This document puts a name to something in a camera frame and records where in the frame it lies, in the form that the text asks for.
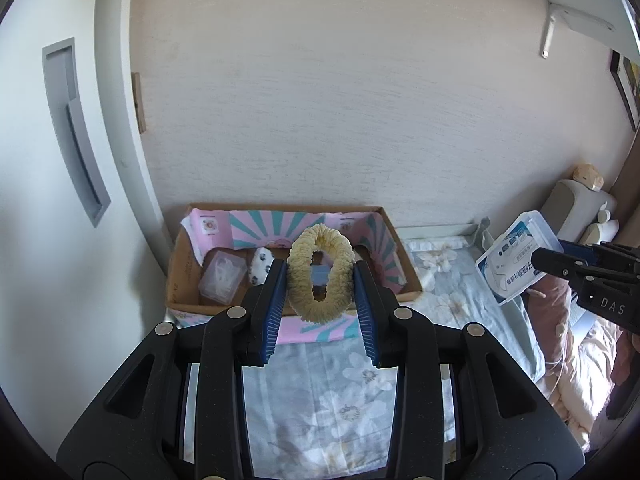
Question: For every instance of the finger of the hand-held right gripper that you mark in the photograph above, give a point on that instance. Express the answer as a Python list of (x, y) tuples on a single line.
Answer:
[(555, 262), (575, 249)]

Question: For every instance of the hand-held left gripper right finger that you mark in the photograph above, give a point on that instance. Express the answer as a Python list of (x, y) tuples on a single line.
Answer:
[(370, 320)]

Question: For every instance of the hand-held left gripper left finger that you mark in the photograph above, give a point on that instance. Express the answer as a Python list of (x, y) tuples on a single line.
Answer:
[(272, 320)]

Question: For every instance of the clear labelled plastic box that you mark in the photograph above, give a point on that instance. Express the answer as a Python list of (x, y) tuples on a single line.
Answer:
[(510, 260)]

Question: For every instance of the cream scrunchie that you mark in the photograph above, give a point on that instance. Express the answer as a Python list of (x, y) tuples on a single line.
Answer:
[(300, 280)]

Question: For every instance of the white panda hair clip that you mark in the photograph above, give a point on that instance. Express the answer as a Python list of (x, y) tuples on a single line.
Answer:
[(260, 265)]

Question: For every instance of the clear box of white hooks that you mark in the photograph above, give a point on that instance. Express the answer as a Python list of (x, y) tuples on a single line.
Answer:
[(222, 275)]

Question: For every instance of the pink printed cardboard box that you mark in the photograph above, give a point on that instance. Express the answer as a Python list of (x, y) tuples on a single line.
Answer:
[(182, 285)]

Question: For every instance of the grey cushion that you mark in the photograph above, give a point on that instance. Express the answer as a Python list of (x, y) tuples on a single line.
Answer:
[(565, 205)]

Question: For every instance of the tan plush toy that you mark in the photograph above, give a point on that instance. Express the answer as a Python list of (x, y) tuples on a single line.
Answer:
[(587, 175)]

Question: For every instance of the floral bed sheet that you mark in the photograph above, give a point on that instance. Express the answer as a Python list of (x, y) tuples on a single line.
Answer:
[(320, 385)]

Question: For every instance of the pink bedding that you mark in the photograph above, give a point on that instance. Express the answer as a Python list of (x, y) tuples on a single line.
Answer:
[(585, 385)]

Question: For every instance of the white sliding door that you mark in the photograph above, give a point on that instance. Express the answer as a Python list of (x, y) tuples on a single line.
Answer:
[(40, 260)]

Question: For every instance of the framed wall picture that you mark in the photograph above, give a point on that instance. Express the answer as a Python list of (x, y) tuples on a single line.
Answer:
[(627, 90)]

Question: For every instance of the white shelf bracket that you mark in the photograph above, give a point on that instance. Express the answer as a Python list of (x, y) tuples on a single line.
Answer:
[(550, 30)]

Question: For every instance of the small wooden wall block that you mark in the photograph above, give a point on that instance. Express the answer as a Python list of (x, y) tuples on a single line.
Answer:
[(138, 105)]

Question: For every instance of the white door frame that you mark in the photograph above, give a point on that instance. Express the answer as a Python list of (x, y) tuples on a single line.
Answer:
[(120, 110)]

